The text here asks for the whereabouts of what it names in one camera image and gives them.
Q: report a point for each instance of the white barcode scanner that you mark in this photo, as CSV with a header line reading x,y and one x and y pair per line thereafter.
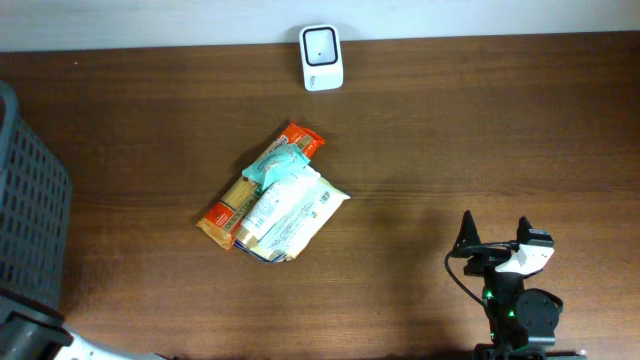
x,y
321,58

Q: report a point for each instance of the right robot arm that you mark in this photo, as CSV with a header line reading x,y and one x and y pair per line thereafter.
x,y
522,321

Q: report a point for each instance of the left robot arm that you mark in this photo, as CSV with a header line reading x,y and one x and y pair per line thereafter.
x,y
33,331

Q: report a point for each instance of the teal flushable wipes pack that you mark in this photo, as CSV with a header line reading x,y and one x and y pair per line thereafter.
x,y
275,165

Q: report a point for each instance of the orange spaghetti packet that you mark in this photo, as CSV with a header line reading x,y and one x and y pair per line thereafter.
x,y
226,215

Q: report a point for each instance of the grey plastic mesh basket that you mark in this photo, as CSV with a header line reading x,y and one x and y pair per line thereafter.
x,y
36,193

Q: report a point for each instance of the white label packet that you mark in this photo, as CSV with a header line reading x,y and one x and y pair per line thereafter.
x,y
276,201

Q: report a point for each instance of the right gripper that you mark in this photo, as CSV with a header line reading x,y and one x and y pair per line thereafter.
x,y
483,261

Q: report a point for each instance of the cream noodle packet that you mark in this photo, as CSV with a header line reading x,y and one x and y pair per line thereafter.
x,y
290,235

